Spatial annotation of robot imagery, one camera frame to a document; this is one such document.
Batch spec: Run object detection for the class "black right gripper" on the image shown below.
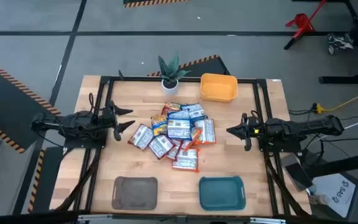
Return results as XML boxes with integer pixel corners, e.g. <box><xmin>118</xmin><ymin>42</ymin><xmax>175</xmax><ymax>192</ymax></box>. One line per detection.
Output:
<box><xmin>227</xmin><ymin>112</ymin><xmax>262</xmax><ymax>152</ymax></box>

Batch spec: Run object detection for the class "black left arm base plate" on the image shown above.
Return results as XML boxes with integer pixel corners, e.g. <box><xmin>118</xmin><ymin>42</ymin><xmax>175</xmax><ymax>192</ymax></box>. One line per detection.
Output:
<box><xmin>63</xmin><ymin>128</ymin><xmax>109</xmax><ymax>149</ymax></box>

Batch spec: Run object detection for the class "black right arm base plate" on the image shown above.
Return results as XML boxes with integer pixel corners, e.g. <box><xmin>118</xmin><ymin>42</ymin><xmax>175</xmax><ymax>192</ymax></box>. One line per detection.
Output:
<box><xmin>257</xmin><ymin>136</ymin><xmax>303</xmax><ymax>154</ymax></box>

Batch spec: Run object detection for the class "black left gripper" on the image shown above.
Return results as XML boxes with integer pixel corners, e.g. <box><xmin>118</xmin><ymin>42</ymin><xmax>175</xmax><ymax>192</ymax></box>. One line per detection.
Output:
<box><xmin>101</xmin><ymin>100</ymin><xmax>136</xmax><ymax>141</ymax></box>

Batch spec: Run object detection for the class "person's shoe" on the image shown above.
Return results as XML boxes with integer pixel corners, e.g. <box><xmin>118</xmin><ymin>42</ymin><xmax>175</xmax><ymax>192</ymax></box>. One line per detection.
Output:
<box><xmin>327</xmin><ymin>32</ymin><xmax>354</xmax><ymax>56</ymax></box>

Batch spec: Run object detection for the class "black aluminium table frame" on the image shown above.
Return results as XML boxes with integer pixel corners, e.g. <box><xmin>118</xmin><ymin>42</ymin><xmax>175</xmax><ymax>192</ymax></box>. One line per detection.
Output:
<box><xmin>54</xmin><ymin>74</ymin><xmax>312</xmax><ymax>218</ymax></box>

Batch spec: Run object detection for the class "clear plastic bottle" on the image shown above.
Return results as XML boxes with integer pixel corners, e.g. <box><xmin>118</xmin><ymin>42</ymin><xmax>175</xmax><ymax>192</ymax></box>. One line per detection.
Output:
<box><xmin>308</xmin><ymin>194</ymin><xmax>331</xmax><ymax>206</ymax></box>

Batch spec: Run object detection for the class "yellow plastic bin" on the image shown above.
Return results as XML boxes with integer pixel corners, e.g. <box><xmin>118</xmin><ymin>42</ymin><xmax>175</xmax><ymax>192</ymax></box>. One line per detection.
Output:
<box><xmin>200</xmin><ymin>73</ymin><xmax>239</xmax><ymax>103</ymax></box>

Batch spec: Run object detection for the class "dark grey left bin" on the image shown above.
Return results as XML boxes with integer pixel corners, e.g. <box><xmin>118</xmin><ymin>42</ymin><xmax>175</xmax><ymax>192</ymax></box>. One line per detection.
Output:
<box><xmin>111</xmin><ymin>175</ymin><xmax>158</xmax><ymax>211</ymax></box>

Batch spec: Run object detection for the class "white printed paper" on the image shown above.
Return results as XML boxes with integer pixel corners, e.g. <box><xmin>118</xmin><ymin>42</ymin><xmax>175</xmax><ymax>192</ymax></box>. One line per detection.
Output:
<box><xmin>311</xmin><ymin>172</ymin><xmax>357</xmax><ymax>218</ymax></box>

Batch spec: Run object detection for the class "red metal stand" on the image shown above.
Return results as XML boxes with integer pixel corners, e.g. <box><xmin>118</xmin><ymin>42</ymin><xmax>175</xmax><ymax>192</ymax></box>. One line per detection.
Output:
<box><xmin>283</xmin><ymin>0</ymin><xmax>328</xmax><ymax>50</ymax></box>

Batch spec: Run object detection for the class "grey flat pad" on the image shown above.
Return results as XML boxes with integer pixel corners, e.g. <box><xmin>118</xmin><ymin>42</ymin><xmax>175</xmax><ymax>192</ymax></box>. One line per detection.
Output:
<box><xmin>280</xmin><ymin>152</ymin><xmax>298</xmax><ymax>169</ymax></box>

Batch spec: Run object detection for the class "green succulent plant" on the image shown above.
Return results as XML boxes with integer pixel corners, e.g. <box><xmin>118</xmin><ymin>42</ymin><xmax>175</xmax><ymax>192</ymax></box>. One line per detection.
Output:
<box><xmin>157</xmin><ymin>51</ymin><xmax>191</xmax><ymax>88</ymax></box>

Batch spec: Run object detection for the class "black desk frame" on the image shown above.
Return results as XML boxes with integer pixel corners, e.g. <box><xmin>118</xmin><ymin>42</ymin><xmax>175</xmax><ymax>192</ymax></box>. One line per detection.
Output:
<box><xmin>318</xmin><ymin>0</ymin><xmax>358</xmax><ymax>85</ymax></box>

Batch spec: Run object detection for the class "black smartphone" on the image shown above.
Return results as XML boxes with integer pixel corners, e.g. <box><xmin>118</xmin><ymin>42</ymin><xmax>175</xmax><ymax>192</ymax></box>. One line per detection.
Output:
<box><xmin>285</xmin><ymin>162</ymin><xmax>314</xmax><ymax>191</ymax></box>

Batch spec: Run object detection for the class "blue Maruchan noodle pack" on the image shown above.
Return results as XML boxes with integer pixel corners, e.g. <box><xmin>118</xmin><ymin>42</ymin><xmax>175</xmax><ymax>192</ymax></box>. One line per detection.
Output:
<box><xmin>180</xmin><ymin>103</ymin><xmax>205</xmax><ymax>113</ymax></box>
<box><xmin>188</xmin><ymin>108</ymin><xmax>209</xmax><ymax>123</ymax></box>
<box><xmin>150</xmin><ymin>114</ymin><xmax>169</xmax><ymax>137</ymax></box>
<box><xmin>167</xmin><ymin>118</ymin><xmax>193</xmax><ymax>140</ymax></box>
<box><xmin>167</xmin><ymin>110</ymin><xmax>191</xmax><ymax>121</ymax></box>

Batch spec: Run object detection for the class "white plant pot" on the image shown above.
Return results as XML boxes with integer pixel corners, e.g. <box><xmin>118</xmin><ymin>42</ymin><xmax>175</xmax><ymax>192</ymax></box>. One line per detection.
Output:
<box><xmin>161</xmin><ymin>79</ymin><xmax>180</xmax><ymax>96</ymax></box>

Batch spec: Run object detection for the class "red Maruchan noodle pack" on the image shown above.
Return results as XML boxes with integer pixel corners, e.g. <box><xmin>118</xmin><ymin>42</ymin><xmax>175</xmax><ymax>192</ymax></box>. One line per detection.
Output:
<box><xmin>161</xmin><ymin>101</ymin><xmax>182</xmax><ymax>116</ymax></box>
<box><xmin>128</xmin><ymin>123</ymin><xmax>155</xmax><ymax>151</ymax></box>
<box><xmin>165</xmin><ymin>138</ymin><xmax>183</xmax><ymax>161</ymax></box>
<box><xmin>148</xmin><ymin>134</ymin><xmax>176</xmax><ymax>160</ymax></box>

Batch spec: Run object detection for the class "black hazard-striped floor mat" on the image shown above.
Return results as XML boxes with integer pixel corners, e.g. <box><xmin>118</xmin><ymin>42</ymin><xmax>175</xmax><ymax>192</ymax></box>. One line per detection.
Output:
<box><xmin>123</xmin><ymin>0</ymin><xmax>192</xmax><ymax>8</ymax></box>
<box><xmin>28</xmin><ymin>146</ymin><xmax>65</xmax><ymax>214</ymax></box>
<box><xmin>147</xmin><ymin>55</ymin><xmax>231</xmax><ymax>77</ymax></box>
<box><xmin>0</xmin><ymin>54</ymin><xmax>61</xmax><ymax>154</ymax></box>

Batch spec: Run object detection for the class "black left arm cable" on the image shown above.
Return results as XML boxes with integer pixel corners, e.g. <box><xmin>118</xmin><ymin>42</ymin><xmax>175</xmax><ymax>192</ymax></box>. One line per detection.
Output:
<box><xmin>88</xmin><ymin>92</ymin><xmax>95</xmax><ymax>121</ymax></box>

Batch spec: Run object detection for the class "teal plastic bin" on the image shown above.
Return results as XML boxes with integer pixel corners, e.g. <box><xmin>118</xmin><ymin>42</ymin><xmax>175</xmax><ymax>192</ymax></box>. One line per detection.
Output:
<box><xmin>198</xmin><ymin>175</ymin><xmax>247</xmax><ymax>212</ymax></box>

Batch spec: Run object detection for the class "yellow floor cable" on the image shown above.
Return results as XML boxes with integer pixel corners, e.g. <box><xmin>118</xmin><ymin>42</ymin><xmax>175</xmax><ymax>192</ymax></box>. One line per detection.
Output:
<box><xmin>314</xmin><ymin>86</ymin><xmax>358</xmax><ymax>114</ymax></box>

